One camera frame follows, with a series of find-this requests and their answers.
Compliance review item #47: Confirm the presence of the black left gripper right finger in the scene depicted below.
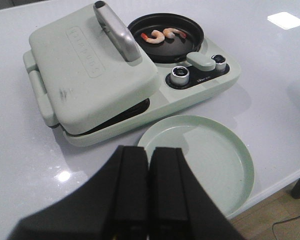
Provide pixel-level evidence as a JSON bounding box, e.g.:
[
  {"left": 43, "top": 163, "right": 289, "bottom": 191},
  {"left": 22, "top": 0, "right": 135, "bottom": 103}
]
[{"left": 149, "top": 147, "right": 243, "bottom": 240}]

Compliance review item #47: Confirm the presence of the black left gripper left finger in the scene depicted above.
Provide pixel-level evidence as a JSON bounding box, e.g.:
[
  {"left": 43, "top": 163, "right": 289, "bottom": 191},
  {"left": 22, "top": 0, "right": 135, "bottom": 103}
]
[{"left": 8, "top": 145, "right": 148, "bottom": 240}]

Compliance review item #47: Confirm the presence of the breakfast maker hinged lid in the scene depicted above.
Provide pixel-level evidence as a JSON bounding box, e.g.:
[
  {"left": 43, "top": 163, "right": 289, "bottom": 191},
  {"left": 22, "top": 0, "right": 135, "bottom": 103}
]
[{"left": 23, "top": 0, "right": 161, "bottom": 135}]

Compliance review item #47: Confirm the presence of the shrimp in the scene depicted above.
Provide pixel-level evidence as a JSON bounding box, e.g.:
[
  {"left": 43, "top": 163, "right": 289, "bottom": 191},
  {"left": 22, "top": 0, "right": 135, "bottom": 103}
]
[
  {"left": 162, "top": 28, "right": 187, "bottom": 39},
  {"left": 140, "top": 30, "right": 165, "bottom": 44}
]

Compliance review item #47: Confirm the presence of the mint green breakfast maker base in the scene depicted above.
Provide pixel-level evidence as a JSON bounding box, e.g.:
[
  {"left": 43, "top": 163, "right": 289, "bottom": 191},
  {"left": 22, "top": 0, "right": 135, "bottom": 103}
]
[{"left": 50, "top": 36, "right": 241, "bottom": 147}]

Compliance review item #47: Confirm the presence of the mint green round plate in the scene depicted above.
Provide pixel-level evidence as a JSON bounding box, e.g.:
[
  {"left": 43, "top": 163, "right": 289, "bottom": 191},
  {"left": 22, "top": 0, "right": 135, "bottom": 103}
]
[{"left": 138, "top": 115, "right": 255, "bottom": 219}]

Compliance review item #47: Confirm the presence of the left silver control knob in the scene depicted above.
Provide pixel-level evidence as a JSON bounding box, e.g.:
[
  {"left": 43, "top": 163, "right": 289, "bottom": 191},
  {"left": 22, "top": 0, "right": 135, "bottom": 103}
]
[{"left": 170, "top": 66, "right": 190, "bottom": 86}]

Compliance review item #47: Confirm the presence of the silver control knob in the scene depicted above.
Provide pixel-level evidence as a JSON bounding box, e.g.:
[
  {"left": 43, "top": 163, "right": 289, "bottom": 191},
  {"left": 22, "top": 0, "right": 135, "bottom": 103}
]
[
  {"left": 170, "top": 66, "right": 190, "bottom": 86},
  {"left": 211, "top": 54, "right": 227, "bottom": 72}
]

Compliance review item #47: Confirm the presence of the right silver control knob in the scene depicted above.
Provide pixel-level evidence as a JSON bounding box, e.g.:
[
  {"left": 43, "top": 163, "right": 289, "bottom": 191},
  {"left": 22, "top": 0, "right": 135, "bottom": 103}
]
[{"left": 211, "top": 54, "right": 227, "bottom": 72}]

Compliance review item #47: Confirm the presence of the black round frying pan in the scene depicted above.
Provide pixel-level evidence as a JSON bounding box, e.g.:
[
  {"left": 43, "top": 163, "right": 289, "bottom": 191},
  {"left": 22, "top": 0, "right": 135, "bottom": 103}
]
[{"left": 128, "top": 13, "right": 204, "bottom": 64}]

